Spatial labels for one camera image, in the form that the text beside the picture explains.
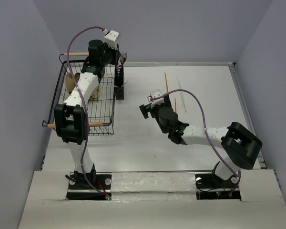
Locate black fork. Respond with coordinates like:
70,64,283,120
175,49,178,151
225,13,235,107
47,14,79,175
121,52,127,64

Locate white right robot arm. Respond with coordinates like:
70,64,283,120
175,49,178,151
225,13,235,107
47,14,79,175
139,99,263,187

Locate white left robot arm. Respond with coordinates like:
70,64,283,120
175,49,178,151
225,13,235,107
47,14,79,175
54,40,121,188

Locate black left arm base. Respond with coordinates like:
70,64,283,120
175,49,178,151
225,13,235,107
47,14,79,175
65,174,112,201

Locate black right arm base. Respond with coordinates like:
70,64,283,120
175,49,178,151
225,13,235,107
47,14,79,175
195,173,241,200

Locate yellow brown plate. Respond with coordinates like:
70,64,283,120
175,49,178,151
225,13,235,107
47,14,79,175
74,73,80,82

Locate black perforated utensil caddy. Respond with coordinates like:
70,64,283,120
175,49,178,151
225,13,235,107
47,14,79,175
114,65,124,100

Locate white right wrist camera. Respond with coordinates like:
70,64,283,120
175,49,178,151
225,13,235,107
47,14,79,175
147,89,164,109

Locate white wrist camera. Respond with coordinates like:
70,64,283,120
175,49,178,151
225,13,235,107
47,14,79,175
104,30,120,50
147,89,164,109

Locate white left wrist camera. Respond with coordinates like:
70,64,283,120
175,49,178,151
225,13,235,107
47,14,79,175
104,30,120,50

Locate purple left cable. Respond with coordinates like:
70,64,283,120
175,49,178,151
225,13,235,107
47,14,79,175
66,26,110,198

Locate black wire dish rack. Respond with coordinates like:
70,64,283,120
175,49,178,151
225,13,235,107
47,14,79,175
42,54,115,135

